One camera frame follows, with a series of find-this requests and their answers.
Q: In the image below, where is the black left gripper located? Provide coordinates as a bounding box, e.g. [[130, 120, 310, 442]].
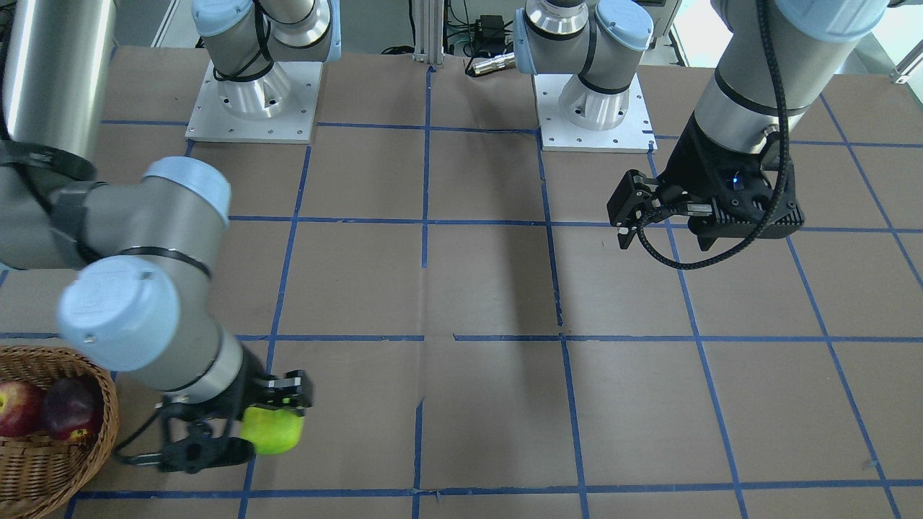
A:
[[606, 116, 780, 251]]

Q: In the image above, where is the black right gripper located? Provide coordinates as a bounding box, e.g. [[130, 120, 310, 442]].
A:
[[157, 352, 314, 475]]

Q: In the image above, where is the green apple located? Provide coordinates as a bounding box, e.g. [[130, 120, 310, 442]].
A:
[[239, 407, 304, 456]]

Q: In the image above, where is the dark red apple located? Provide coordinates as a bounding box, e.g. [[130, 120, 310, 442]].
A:
[[42, 376, 105, 443]]

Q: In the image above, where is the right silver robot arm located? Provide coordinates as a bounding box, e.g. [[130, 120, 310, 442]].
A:
[[2, 1, 314, 474]]

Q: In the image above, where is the woven wicker basket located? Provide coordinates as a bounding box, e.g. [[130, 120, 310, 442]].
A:
[[2, 345, 120, 518]]

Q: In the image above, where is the silver cylindrical connector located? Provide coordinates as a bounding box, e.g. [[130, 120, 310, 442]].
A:
[[465, 52, 516, 78]]

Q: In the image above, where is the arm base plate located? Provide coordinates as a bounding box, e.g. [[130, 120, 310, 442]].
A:
[[185, 62, 324, 144], [533, 74, 658, 154]]

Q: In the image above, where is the aluminium frame post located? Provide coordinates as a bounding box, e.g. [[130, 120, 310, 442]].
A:
[[411, 0, 446, 68]]

